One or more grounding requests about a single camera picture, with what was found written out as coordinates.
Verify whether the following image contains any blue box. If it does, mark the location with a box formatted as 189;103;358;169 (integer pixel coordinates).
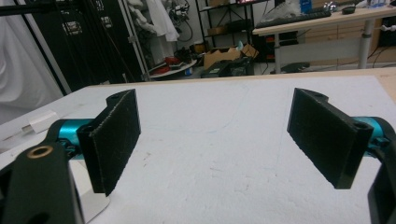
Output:
299;0;314;14

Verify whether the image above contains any light wooden desk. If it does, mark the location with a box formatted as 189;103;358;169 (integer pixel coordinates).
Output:
251;5;396;75

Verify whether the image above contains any white hanging cloth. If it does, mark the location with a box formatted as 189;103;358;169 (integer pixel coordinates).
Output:
126;0;180;43

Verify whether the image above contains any white curtain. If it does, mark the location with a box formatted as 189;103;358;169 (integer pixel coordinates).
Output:
0;0;64;125

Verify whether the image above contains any white plastic bag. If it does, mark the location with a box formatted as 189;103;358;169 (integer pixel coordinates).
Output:
266;0;302;21

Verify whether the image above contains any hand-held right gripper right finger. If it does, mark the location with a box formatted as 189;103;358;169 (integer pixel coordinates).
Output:
286;88;375;190

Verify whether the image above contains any black equipment rack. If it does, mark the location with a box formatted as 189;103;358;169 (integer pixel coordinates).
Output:
23;0;144;93

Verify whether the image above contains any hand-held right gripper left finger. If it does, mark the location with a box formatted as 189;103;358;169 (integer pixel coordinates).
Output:
76;88;142;197

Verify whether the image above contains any round white board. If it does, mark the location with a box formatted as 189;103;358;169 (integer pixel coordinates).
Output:
148;57;198;79

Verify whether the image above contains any black equipment case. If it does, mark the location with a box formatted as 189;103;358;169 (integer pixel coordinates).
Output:
200;57;255;78

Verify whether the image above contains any white charger cable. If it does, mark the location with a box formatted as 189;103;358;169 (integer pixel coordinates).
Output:
0;126;33;145

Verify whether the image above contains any black metal shelf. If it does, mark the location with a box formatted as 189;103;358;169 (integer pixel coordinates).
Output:
195;0;269;48

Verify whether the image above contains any black keyboard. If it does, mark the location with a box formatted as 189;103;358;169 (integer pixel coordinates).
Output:
255;10;332;29

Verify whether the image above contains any black chair base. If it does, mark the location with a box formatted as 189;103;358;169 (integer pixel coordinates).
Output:
270;62;311;75

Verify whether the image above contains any white charger adapter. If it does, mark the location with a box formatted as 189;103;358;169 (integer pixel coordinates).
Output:
28;109;60;134

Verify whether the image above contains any brown cardboard box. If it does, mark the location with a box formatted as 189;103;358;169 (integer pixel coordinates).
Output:
203;43;260;70

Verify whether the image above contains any silver metal stand pole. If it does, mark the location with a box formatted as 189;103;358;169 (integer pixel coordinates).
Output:
117;0;151;82

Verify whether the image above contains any white foam mat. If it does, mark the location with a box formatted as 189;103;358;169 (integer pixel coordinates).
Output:
0;75;396;224

